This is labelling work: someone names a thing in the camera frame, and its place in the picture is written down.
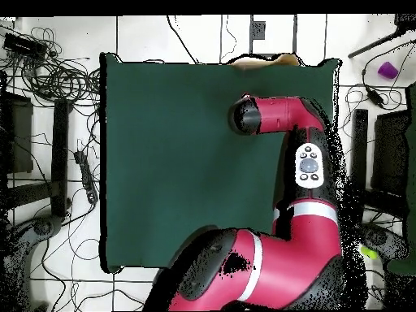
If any black floor bar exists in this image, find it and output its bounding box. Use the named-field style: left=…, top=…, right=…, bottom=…
left=50, top=97, right=72, bottom=218
left=350, top=108, right=370, bottom=189

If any black power brick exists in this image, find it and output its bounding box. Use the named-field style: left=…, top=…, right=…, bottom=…
left=2, top=32, right=49, bottom=58

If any dark green tablecloth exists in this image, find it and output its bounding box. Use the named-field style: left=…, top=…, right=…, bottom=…
left=98, top=51, right=342, bottom=274

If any black cable tangle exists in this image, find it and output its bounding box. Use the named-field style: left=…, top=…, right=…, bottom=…
left=0, top=25, right=102, bottom=108

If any grey chair base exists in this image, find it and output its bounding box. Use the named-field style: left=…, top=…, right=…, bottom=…
left=0, top=214, right=66, bottom=312
left=358, top=222, right=410, bottom=264

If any black power strip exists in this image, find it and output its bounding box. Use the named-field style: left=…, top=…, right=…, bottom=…
left=73, top=149, right=99, bottom=205

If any black floor cable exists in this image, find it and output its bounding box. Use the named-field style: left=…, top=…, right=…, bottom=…
left=166, top=14, right=200, bottom=64

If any dark flat panel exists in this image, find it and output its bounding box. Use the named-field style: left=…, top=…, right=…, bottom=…
left=0, top=91, right=34, bottom=174
left=370, top=109, right=411, bottom=197

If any tan terry towel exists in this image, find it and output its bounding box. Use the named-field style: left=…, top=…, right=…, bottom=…
left=227, top=53, right=305, bottom=72

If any small lime green object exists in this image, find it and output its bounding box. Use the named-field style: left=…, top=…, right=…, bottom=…
left=359, top=245, right=380, bottom=261

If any black tripod leg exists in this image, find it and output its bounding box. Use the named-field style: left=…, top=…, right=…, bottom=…
left=346, top=14, right=416, bottom=59

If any purple plastic cup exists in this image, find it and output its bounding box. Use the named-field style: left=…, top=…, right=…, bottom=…
left=377, top=61, right=400, bottom=81

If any small black cable adapter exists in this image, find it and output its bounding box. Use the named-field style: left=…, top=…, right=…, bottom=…
left=365, top=86, right=388, bottom=107

